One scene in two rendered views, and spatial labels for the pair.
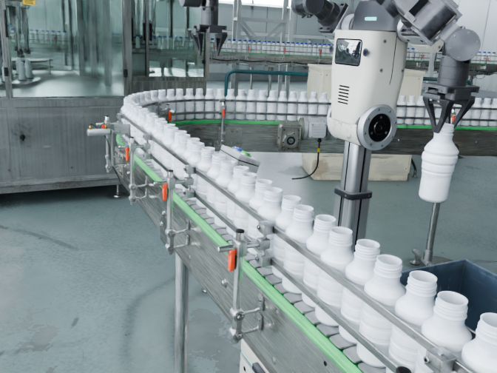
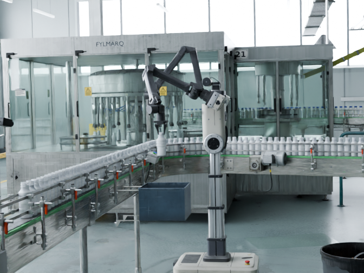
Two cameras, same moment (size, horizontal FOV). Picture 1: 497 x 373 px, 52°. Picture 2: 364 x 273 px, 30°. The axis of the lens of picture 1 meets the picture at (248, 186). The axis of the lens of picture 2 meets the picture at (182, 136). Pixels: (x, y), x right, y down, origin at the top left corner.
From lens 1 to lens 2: 424 cm
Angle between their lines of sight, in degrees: 37
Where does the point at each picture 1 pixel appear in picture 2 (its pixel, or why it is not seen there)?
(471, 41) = (150, 108)
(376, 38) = (204, 106)
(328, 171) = not seen: outside the picture
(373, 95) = (207, 129)
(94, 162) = (199, 195)
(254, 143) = (240, 168)
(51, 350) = (115, 265)
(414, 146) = (343, 171)
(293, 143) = (256, 167)
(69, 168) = not seen: hidden behind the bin
